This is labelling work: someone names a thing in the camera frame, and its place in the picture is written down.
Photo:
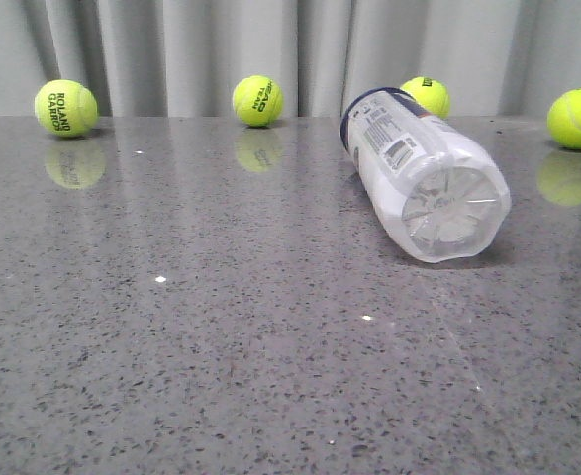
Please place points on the Roland Garros tennis ball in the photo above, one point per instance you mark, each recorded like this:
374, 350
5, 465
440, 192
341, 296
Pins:
66, 108

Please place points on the white blue tennis ball can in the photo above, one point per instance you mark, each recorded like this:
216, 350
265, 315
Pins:
437, 193

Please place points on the Head Team tennis ball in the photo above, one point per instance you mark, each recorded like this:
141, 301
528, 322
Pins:
258, 101

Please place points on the plain yellow tennis ball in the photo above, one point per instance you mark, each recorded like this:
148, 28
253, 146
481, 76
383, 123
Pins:
564, 119

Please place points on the Wilson tennis ball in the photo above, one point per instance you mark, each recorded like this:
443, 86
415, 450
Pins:
429, 93

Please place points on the grey pleated curtain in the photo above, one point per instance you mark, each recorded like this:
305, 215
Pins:
184, 58

